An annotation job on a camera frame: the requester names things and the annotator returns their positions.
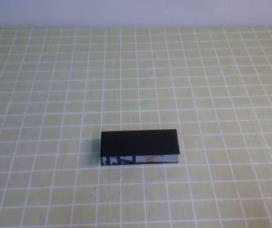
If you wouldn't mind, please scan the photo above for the green grid tablecloth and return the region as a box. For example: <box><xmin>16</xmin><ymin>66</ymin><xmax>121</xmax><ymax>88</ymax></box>
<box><xmin>0</xmin><ymin>26</ymin><xmax>272</xmax><ymax>228</ymax></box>

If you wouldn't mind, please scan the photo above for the black printed glasses case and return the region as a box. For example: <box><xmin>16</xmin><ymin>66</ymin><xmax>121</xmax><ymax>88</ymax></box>
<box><xmin>100</xmin><ymin>129</ymin><xmax>181</xmax><ymax>167</ymax></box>

